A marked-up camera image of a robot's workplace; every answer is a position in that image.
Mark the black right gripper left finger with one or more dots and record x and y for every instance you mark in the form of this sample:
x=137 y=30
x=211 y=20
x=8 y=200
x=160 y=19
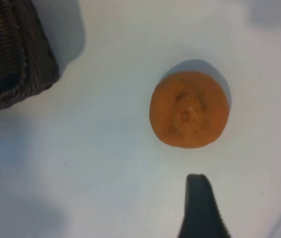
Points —
x=200 y=210

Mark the orange fruit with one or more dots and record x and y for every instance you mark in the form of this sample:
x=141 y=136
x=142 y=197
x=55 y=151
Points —
x=190 y=111

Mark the dark brown wicker basket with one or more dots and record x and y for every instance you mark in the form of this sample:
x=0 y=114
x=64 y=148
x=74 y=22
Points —
x=6 y=54

